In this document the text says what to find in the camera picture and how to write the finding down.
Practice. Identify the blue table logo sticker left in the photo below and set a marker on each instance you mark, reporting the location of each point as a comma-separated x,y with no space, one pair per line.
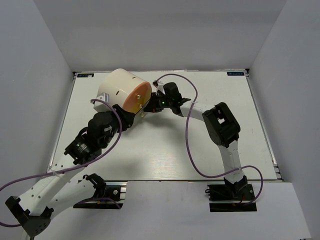
85,75

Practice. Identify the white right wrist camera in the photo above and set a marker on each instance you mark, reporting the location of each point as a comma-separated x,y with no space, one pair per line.
159,87

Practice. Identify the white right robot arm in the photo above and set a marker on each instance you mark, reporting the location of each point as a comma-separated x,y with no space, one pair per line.
222,127

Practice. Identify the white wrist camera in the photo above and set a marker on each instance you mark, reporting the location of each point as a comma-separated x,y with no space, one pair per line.
101,103
159,87

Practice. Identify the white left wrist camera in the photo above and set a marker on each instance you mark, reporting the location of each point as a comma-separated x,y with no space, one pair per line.
101,103

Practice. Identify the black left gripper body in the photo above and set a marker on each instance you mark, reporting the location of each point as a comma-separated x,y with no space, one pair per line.
125,122

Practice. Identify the blue table logo sticker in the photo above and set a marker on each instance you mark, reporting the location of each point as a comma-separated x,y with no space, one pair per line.
235,73
85,75

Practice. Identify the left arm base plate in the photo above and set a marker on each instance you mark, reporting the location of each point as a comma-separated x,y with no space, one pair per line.
112,199

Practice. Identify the cream round drawer organizer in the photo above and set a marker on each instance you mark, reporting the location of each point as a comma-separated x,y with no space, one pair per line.
125,89

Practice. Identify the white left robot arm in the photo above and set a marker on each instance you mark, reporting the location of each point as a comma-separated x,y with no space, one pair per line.
35,208

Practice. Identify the blue table logo sticker right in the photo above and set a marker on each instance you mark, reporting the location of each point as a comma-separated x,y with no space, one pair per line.
235,73

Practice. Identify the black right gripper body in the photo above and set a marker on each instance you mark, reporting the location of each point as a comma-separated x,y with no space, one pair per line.
159,102

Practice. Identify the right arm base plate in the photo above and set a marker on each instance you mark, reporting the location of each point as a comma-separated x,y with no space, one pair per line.
222,200

